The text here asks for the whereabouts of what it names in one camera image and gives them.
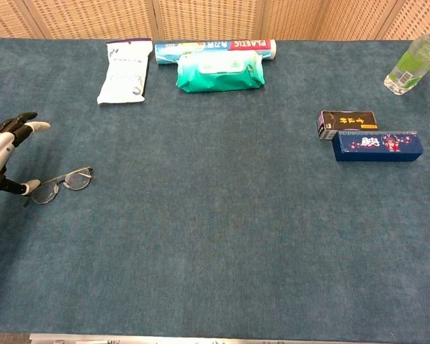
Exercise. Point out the thin-framed eyeglasses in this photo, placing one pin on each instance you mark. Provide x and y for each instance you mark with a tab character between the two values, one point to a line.
68	182

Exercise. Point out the white plastic pouch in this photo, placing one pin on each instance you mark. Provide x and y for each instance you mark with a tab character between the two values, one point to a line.
123	73

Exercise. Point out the blue felt table cover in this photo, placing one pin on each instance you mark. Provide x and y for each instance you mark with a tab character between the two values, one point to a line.
215	200

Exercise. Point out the green wet wipes pack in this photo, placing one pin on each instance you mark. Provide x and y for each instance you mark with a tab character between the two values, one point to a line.
218	77

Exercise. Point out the plastic wrap roll box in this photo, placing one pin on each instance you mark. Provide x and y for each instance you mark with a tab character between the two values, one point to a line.
215	46

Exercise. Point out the woven rattan folding screen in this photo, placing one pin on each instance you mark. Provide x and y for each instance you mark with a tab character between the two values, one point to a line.
215	18

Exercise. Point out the black box with gold text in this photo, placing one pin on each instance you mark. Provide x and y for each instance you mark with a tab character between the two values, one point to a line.
347	122

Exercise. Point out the dark blue illustrated box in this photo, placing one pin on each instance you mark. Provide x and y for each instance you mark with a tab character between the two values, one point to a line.
378	146

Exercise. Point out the clear bottle with green label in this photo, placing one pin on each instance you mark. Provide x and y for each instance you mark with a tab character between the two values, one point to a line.
412	62

